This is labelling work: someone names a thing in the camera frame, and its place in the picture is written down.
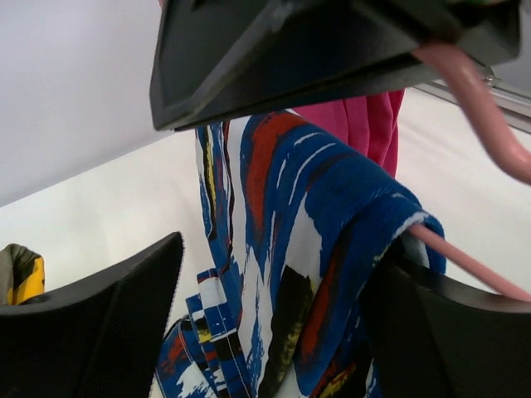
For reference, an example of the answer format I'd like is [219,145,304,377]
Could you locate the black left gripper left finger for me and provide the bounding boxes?
[1,232,183,397]

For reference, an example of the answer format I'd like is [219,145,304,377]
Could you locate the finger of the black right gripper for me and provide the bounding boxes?
[173,1,521,130]
[149,1,415,131]

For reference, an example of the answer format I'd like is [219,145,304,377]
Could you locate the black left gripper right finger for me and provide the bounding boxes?
[361,260,530,397]

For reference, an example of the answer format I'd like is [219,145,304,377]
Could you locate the olive yellow camouflage trousers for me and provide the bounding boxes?
[1,244,45,306]

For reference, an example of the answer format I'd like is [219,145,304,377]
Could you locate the pink hanger of blue trousers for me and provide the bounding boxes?
[408,41,530,302]

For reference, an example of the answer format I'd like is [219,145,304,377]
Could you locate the pink trousers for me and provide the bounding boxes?
[294,90,405,177]

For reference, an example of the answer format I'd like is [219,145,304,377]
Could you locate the blue white patterned trousers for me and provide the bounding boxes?
[156,111,446,397]

